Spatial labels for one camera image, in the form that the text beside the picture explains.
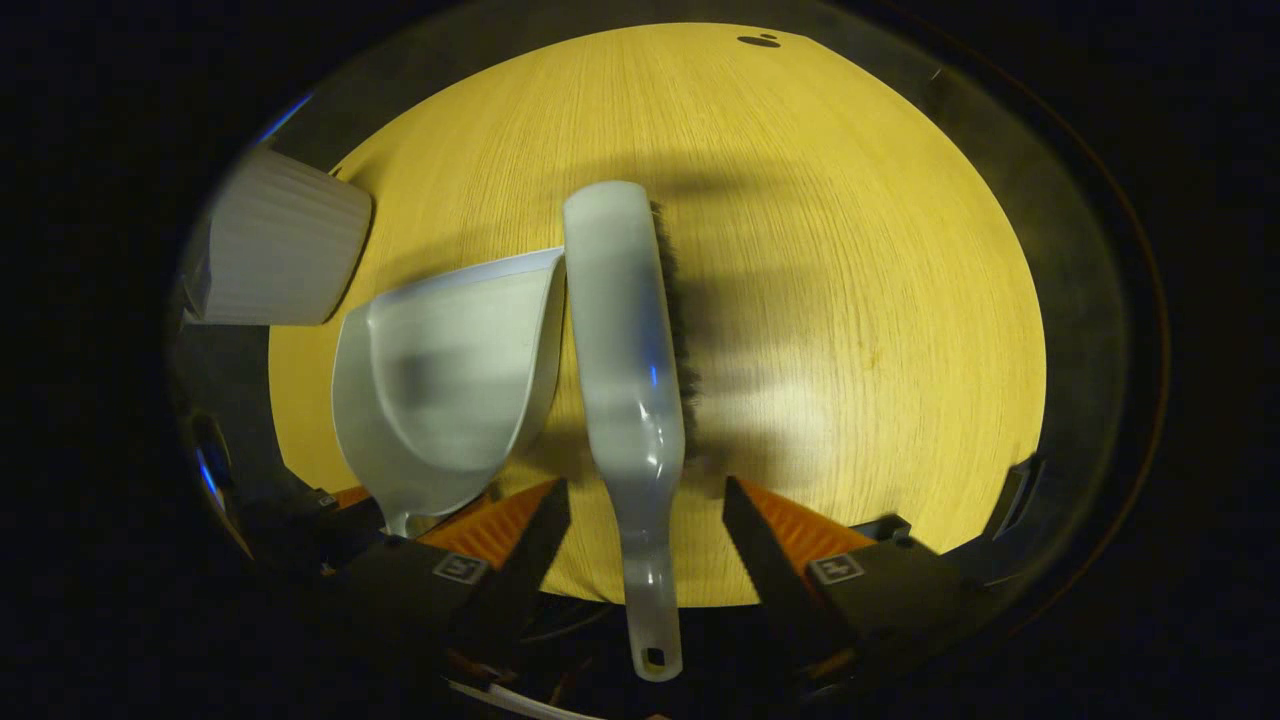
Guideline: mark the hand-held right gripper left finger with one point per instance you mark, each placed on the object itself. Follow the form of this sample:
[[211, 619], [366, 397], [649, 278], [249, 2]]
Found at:
[[535, 560]]

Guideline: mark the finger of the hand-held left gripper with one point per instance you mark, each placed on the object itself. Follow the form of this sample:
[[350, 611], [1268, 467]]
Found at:
[[350, 525]]

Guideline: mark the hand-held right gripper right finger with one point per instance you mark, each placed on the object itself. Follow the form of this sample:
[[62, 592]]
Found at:
[[760, 560]]

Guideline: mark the grey plastic dustpan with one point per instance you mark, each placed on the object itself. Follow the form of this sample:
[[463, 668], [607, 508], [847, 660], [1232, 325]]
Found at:
[[450, 380]]

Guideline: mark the small grey broom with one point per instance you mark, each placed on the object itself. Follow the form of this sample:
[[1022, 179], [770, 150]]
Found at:
[[625, 350]]

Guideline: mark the white garbage bin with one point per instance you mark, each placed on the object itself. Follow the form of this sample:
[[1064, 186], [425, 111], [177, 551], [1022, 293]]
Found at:
[[280, 240]]

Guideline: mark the wooden desktop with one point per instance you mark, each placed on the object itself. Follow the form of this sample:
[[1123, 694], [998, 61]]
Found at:
[[850, 300]]

